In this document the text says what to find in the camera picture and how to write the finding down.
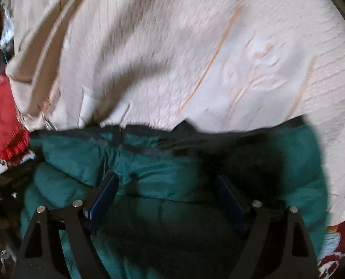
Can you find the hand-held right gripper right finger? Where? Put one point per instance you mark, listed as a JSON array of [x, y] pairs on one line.
[[230, 203]]

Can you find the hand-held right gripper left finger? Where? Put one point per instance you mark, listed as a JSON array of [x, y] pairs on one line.
[[102, 197]]

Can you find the green quilted puffer jacket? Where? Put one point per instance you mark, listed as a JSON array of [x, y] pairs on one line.
[[160, 174]]

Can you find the floral blanket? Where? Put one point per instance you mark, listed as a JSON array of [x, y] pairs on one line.
[[15, 162]]

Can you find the red ruffled heart pillow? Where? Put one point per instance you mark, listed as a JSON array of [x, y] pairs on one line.
[[1, 116]]

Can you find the red and blue printed cloth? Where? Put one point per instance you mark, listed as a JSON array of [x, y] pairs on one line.
[[335, 255]]

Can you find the beige tasseled cloth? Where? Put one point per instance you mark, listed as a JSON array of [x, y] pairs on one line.
[[36, 64]]

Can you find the cream patterned bed cover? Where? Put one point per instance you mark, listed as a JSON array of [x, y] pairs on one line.
[[189, 49]]

